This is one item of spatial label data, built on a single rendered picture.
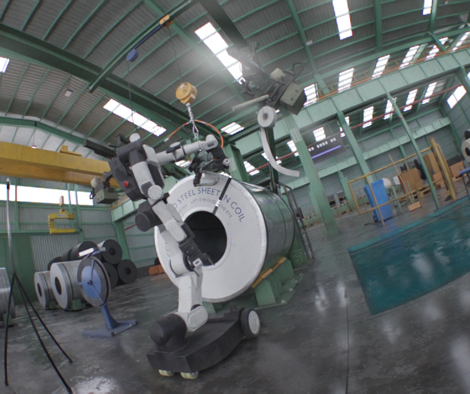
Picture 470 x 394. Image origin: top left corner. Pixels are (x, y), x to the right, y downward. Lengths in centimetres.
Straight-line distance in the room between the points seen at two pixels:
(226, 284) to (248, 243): 43
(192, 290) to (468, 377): 141
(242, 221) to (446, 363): 165
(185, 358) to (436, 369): 105
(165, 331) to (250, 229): 105
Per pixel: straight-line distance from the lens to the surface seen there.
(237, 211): 188
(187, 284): 147
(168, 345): 126
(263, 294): 212
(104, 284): 284
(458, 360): 94
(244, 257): 189
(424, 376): 90
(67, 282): 626
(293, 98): 178
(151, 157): 140
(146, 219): 131
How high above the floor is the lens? 63
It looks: 12 degrees up
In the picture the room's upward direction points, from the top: 18 degrees counter-clockwise
